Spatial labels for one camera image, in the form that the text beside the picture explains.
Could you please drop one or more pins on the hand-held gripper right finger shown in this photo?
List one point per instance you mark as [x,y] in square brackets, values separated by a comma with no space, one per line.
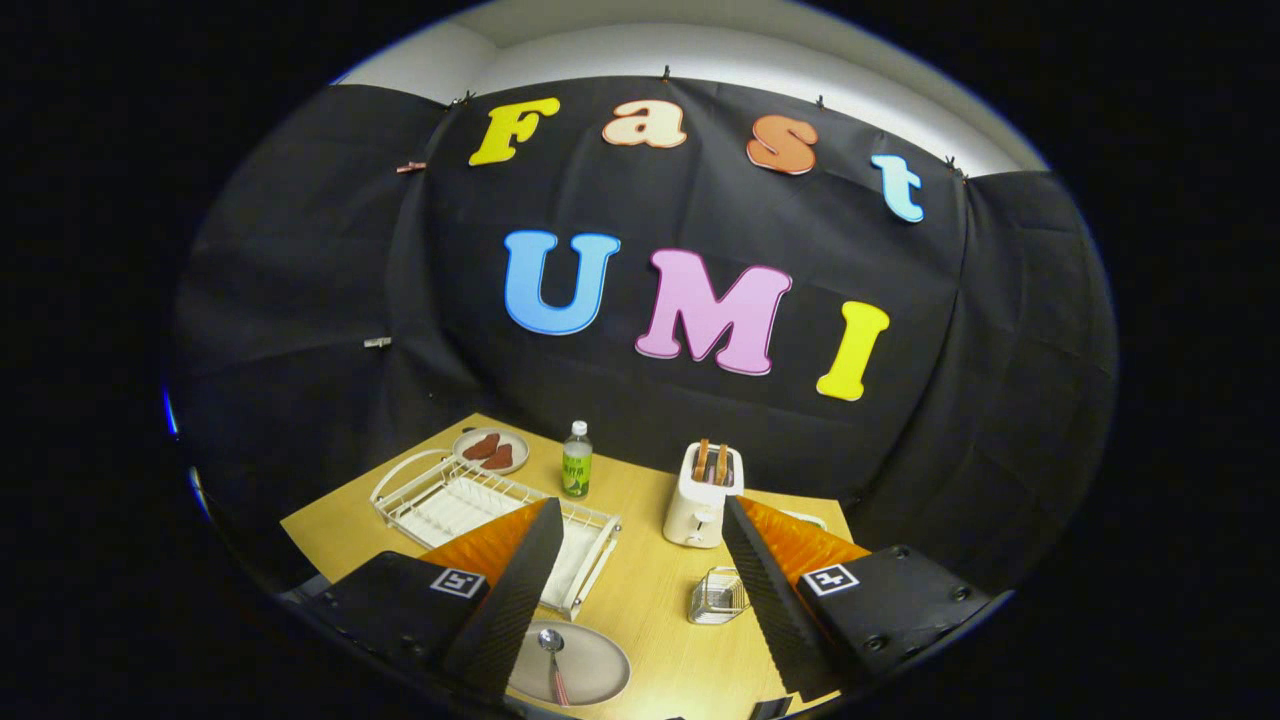
[770,600]

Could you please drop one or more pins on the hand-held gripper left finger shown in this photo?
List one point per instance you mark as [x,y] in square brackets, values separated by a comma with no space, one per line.
[510,600]

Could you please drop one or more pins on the white plate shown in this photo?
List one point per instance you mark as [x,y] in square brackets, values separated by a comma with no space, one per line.
[595,665]

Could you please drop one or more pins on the white divided dish with beans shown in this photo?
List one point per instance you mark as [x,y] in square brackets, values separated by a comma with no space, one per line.
[812,519]

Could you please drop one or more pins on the small grey plate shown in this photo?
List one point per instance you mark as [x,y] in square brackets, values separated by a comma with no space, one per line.
[516,440]

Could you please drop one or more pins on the black table clamp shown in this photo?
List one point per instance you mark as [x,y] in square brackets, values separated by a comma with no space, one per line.
[770,708]

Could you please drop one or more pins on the white toaster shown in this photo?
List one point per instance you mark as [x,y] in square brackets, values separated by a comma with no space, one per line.
[695,510]

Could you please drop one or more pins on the red meat slice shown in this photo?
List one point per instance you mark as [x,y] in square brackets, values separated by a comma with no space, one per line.
[482,447]
[497,458]

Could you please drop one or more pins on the bread slice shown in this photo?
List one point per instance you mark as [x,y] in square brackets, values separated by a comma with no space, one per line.
[721,465]
[702,460]

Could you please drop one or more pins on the green label plastic bottle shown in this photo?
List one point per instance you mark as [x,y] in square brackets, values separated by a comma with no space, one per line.
[577,470]

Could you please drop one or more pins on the black backdrop cloth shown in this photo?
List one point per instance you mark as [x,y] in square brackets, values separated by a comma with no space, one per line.
[640,200]

